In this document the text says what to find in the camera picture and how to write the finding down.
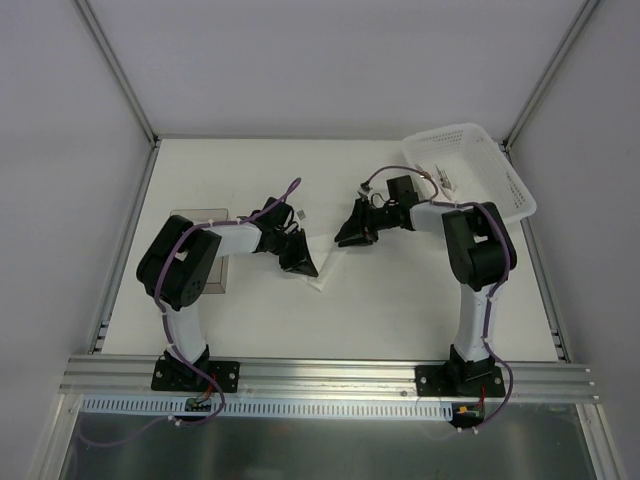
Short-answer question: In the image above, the aluminium mounting rail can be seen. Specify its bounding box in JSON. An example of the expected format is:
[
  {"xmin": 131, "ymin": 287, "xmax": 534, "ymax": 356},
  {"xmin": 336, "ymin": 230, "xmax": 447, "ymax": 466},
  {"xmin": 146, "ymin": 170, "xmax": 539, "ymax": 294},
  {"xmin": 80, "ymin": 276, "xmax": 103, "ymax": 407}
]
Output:
[{"xmin": 59, "ymin": 354, "xmax": 601, "ymax": 404}]

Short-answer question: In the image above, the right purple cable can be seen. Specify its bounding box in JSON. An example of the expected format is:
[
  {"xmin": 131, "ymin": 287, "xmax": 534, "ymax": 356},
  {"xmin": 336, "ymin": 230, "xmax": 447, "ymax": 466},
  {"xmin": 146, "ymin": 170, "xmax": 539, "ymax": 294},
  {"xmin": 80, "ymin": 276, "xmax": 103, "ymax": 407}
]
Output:
[{"xmin": 359, "ymin": 166, "xmax": 516, "ymax": 436}]

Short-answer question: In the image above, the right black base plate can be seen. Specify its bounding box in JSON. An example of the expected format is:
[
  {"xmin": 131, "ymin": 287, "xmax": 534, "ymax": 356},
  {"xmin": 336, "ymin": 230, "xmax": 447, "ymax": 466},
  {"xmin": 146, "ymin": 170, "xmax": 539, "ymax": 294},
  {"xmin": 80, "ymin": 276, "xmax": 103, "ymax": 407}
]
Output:
[{"xmin": 414, "ymin": 364, "xmax": 506, "ymax": 398}]

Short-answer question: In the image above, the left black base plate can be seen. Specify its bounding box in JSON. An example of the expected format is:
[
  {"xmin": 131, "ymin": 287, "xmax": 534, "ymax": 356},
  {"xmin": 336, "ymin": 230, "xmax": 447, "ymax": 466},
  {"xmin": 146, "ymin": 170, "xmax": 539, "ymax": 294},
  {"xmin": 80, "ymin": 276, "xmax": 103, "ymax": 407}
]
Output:
[{"xmin": 151, "ymin": 355, "xmax": 241, "ymax": 393}]

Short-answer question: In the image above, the white slotted cable duct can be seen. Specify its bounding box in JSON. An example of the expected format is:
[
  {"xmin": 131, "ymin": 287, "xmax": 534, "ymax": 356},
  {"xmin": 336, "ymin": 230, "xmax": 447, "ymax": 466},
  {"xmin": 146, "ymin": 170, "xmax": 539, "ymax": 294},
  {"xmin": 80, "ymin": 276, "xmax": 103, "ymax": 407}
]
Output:
[{"xmin": 79, "ymin": 394, "xmax": 454, "ymax": 422}]

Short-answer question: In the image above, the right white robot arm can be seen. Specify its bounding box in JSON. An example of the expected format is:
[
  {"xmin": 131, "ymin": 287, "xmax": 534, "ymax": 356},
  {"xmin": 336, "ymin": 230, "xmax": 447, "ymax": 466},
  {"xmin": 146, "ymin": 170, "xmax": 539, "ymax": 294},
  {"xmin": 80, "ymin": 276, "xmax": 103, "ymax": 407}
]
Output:
[{"xmin": 334, "ymin": 175, "xmax": 517, "ymax": 398}]

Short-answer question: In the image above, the white perforated plastic basket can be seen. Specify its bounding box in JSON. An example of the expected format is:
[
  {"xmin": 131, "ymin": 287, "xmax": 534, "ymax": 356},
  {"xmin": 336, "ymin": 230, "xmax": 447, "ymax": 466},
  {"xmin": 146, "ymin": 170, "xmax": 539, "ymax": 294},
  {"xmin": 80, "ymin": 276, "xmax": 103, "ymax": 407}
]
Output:
[{"xmin": 401, "ymin": 123, "xmax": 537, "ymax": 224}]

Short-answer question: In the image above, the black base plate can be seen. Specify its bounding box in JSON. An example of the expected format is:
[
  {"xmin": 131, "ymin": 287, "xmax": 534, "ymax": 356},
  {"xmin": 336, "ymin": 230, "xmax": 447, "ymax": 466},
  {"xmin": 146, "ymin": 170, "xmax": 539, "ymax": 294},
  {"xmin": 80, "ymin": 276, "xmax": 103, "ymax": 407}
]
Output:
[
  {"xmin": 151, "ymin": 355, "xmax": 241, "ymax": 393},
  {"xmin": 414, "ymin": 364, "xmax": 506, "ymax": 398}
]

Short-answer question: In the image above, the silver utensil in basket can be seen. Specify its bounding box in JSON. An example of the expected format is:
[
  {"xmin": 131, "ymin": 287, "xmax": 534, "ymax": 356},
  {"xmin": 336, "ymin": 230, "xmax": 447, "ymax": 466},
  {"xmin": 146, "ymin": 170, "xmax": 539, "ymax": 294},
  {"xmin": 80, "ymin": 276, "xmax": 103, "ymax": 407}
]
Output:
[{"xmin": 435, "ymin": 165, "xmax": 456, "ymax": 196}]

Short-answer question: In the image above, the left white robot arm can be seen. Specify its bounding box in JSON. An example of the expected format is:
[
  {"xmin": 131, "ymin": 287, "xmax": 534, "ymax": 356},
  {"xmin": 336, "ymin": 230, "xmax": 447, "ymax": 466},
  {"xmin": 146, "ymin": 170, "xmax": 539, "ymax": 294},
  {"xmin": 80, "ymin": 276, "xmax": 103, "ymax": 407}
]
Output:
[{"xmin": 136, "ymin": 197, "xmax": 318, "ymax": 390}]

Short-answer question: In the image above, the white paper napkin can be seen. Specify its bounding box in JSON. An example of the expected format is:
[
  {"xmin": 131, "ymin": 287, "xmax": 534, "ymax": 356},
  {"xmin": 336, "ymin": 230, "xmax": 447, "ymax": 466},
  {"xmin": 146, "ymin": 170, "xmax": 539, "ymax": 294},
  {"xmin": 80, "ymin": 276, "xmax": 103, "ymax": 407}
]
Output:
[{"xmin": 302, "ymin": 234, "xmax": 346, "ymax": 292}]

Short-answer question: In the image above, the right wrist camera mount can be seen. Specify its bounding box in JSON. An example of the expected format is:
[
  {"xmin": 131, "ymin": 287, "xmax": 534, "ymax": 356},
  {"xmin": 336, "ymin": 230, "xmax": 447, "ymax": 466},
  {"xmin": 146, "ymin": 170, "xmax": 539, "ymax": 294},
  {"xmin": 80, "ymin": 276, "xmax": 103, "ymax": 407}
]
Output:
[{"xmin": 358, "ymin": 182, "xmax": 386, "ymax": 208}]

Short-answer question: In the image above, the clear smoky plastic box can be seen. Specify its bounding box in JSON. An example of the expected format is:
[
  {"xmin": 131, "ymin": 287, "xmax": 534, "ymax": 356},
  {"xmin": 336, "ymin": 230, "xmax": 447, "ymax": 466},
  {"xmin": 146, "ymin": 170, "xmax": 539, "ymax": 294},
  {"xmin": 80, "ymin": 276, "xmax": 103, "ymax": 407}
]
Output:
[{"xmin": 171, "ymin": 209, "xmax": 229, "ymax": 295}]

